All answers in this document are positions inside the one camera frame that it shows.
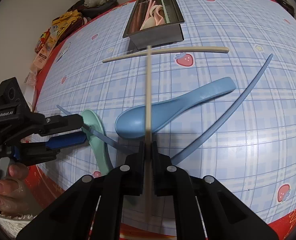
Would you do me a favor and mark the blue chopstick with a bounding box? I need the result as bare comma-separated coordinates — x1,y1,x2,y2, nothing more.
170,53,274,166
55,104,134,155

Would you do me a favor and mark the green spoon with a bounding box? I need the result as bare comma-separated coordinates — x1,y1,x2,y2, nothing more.
81,109,113,175

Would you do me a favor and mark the blue spoon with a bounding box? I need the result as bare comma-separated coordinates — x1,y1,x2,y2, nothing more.
115,77,236,140

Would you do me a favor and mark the beige chopstick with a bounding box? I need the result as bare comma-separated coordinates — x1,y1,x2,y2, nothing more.
144,46,152,224

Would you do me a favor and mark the cream spoon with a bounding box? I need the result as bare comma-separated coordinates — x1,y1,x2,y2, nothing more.
140,15,156,30

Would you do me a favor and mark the pink spoon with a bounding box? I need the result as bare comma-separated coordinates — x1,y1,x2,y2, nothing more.
150,5,166,26

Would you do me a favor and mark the pink chopstick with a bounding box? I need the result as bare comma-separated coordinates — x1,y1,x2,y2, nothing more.
145,0,155,21

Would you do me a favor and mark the person's left hand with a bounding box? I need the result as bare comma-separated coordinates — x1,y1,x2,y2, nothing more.
0,163,42,217

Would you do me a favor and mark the pink tissue pack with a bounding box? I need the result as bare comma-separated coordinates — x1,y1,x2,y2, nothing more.
30,35,57,73

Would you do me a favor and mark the white fluffy left sleeve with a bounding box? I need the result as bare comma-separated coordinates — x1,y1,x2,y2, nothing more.
0,213,37,239

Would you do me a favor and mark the red snack bag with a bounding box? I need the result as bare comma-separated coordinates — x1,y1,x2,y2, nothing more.
34,28,50,53

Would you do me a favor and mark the yellow snack bags pile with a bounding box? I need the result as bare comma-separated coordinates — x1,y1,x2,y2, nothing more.
52,10,83,40

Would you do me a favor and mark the blue plaid table mat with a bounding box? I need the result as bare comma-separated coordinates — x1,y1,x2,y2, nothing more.
34,0,296,235

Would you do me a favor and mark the beige chopstick crosswise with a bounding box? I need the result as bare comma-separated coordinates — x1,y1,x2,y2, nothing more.
102,46,230,63

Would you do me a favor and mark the dark metal utensil tray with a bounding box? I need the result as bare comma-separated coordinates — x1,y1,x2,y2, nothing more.
123,0,184,50

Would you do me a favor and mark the brown rice cooker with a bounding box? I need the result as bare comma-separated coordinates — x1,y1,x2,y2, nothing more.
275,0,295,17

